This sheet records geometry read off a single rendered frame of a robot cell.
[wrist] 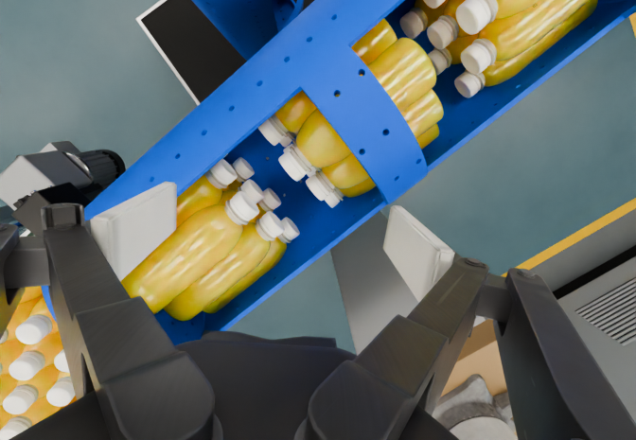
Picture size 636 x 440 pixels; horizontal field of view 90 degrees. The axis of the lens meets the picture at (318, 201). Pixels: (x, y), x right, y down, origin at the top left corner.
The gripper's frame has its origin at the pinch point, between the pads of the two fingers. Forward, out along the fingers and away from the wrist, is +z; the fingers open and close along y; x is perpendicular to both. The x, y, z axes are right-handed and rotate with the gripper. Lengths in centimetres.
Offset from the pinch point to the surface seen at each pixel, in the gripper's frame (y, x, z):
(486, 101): 30.1, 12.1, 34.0
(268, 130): -3.5, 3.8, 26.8
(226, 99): -8.2, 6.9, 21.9
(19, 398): -41, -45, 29
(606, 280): 174, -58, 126
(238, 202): -6.2, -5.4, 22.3
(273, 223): -1.7, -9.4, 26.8
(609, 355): 149, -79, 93
